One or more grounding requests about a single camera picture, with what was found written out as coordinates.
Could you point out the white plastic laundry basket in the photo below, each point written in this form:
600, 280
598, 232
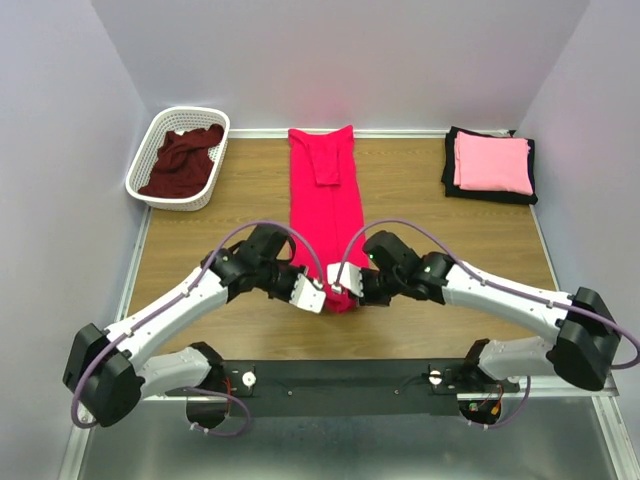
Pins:
178, 119

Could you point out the folded black t shirt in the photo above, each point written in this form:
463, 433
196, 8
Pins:
497, 197

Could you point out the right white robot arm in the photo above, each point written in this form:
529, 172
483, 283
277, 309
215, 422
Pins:
573, 334

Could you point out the crimson red t shirt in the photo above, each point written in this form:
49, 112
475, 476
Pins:
325, 201

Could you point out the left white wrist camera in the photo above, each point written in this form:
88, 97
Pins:
308, 294

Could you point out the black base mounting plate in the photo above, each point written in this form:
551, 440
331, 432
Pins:
314, 388

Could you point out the aluminium frame rail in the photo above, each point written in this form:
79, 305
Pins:
198, 367

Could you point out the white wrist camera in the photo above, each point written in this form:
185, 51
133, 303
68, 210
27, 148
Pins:
308, 294
345, 277

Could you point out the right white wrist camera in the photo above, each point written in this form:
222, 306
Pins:
345, 277

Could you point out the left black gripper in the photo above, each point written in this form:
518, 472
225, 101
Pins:
295, 272

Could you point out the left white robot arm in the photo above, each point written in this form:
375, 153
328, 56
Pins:
224, 274

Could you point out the folded pink t shirt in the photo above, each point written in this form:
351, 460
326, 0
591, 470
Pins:
492, 164

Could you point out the dark maroon t shirt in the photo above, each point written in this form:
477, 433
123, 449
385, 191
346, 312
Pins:
183, 165

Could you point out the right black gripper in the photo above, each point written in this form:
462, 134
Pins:
367, 298

